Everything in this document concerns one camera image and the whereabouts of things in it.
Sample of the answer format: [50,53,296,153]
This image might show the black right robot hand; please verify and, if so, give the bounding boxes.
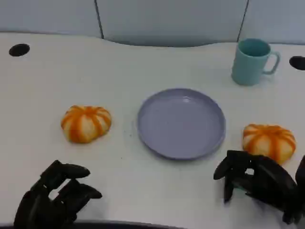
[213,149,305,225]

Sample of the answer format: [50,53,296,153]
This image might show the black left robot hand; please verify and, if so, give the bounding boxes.
[13,159,103,229]

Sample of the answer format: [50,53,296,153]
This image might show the orange and white bread roll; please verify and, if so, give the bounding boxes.
[242,123,297,166]
[61,104,112,144]

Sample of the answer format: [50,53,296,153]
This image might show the lilac plate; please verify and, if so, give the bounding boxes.
[137,88,226,161]

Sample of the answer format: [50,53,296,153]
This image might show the pale green mug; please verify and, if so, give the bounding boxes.
[231,38,281,86]

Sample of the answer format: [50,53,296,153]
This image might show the grey partition panel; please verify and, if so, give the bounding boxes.
[237,0,305,45]
[0,0,105,40]
[94,0,249,48]

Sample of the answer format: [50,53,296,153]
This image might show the black table cable hole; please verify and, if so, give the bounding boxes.
[9,43,31,57]
[289,56,305,71]

